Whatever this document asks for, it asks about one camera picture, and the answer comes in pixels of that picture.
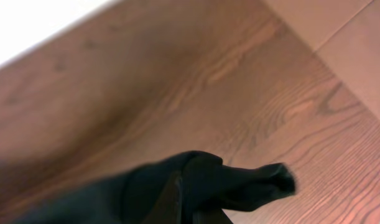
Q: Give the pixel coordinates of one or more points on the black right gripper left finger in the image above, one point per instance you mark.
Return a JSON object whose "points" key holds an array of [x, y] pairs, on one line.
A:
{"points": [[168, 207]]}

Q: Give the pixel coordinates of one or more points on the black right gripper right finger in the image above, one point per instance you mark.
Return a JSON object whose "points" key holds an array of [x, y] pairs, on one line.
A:
{"points": [[211, 217]]}

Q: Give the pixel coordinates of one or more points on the black leggings with red waistband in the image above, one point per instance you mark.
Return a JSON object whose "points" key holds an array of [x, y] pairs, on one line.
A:
{"points": [[207, 185]]}

